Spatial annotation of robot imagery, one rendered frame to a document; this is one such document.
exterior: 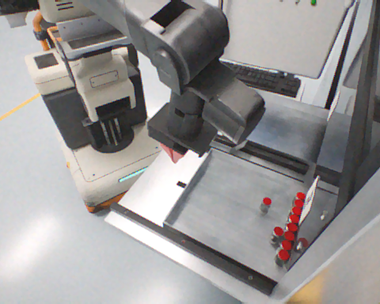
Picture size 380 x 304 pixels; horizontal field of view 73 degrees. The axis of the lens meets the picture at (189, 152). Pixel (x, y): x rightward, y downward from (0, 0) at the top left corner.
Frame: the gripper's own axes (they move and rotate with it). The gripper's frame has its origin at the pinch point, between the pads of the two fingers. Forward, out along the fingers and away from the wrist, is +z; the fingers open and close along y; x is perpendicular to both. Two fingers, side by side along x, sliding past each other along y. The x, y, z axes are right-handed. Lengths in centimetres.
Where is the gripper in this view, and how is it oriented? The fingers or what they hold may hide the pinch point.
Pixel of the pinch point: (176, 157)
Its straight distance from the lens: 48.3
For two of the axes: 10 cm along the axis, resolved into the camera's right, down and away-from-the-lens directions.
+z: -1.7, 5.9, 7.9
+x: 4.7, -6.5, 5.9
